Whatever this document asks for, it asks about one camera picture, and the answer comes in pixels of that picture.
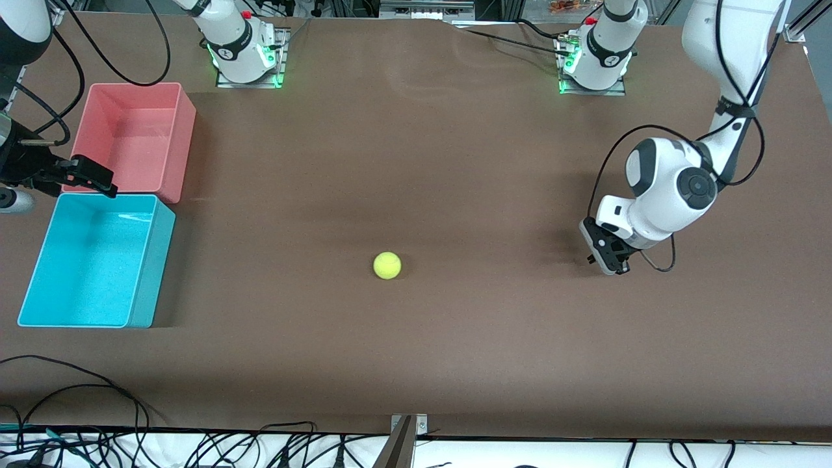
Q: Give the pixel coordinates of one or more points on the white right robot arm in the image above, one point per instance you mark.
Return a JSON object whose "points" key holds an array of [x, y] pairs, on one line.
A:
{"points": [[234, 45]]}

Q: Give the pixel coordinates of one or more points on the blue plastic bin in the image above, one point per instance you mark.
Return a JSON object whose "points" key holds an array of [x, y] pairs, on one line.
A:
{"points": [[91, 266]]}

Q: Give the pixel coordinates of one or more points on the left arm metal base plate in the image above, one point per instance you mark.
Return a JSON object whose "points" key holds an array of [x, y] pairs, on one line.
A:
{"points": [[562, 88]]}

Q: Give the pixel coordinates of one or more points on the small orange objects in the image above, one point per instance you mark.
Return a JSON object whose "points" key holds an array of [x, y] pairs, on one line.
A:
{"points": [[565, 6]]}

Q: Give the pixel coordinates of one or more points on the dark grey mount bar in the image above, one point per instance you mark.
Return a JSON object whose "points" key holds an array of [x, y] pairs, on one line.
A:
{"points": [[398, 448]]}

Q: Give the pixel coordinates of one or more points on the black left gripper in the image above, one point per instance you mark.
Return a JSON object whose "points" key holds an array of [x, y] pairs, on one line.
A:
{"points": [[591, 259]]}

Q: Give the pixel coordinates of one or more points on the pink plastic bin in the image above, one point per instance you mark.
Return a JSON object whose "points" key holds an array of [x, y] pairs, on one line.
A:
{"points": [[140, 130]]}

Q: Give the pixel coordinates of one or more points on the silver table edge bracket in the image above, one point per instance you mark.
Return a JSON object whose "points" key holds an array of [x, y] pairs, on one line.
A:
{"points": [[421, 424]]}

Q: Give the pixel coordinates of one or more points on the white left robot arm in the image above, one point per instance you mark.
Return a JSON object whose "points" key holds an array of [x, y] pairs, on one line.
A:
{"points": [[669, 188]]}

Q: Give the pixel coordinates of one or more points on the aluminium corner profile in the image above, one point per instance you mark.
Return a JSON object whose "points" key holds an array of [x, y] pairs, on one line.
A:
{"points": [[796, 34]]}

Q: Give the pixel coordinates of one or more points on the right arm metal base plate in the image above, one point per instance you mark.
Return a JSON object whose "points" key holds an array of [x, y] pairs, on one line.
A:
{"points": [[284, 58]]}

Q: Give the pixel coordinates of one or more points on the yellow tennis ball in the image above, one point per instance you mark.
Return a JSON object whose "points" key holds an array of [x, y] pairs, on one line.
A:
{"points": [[387, 265]]}

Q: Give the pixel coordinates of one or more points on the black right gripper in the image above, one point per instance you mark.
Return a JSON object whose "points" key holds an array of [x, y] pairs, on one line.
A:
{"points": [[23, 168]]}

